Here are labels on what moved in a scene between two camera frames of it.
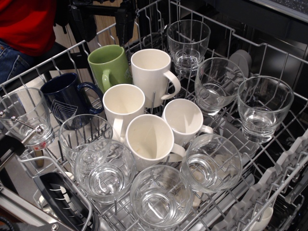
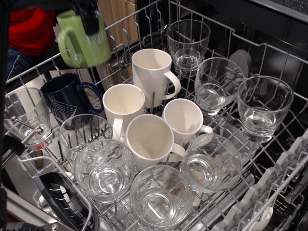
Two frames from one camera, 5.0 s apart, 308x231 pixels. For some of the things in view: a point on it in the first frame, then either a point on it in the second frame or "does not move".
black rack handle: [66, 201] does not move
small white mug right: [186, 119] does not move
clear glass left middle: [78, 130] does not move
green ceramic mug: [109, 65] -> [76, 48]
